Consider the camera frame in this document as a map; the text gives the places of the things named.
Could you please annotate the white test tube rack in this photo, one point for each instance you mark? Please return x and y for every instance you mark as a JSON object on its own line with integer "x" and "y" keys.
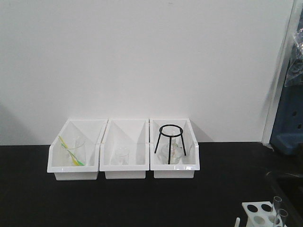
{"x": 260, "y": 214}

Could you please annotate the black metal tripod stand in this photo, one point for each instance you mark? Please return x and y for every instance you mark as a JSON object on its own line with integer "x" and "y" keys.
{"x": 170, "y": 130}

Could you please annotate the white storage bin middle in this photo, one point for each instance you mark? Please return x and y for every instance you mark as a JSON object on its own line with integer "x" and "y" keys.
{"x": 126, "y": 133}

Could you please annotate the white storage bin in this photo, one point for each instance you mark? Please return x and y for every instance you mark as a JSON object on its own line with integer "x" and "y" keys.
{"x": 188, "y": 164}
{"x": 92, "y": 131}
{"x": 126, "y": 133}

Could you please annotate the white storage bin right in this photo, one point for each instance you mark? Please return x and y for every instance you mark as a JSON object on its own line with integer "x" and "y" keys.
{"x": 188, "y": 164}

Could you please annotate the glass flask in right bin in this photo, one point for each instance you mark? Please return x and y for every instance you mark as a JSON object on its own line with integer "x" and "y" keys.
{"x": 170, "y": 149}

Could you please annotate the glass beaker in middle bin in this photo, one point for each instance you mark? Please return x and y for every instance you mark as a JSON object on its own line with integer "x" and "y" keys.
{"x": 121, "y": 156}

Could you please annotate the glass beaker in bin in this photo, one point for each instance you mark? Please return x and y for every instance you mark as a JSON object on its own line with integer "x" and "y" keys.
{"x": 77, "y": 147}
{"x": 121, "y": 156}

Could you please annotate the glass beaker in left bin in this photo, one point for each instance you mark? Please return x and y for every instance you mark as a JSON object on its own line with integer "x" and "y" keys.
{"x": 77, "y": 147}

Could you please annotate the white storage bin left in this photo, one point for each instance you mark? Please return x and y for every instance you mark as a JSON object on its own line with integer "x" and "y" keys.
{"x": 92, "y": 131}

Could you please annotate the blue plastic equipment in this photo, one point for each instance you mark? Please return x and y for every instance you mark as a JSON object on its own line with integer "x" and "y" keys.
{"x": 287, "y": 133}

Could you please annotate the clear plastic bag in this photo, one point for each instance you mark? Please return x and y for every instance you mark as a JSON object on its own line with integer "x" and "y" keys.
{"x": 294, "y": 76}

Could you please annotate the white vertical frame post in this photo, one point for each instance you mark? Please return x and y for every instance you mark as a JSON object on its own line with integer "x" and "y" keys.
{"x": 276, "y": 86}

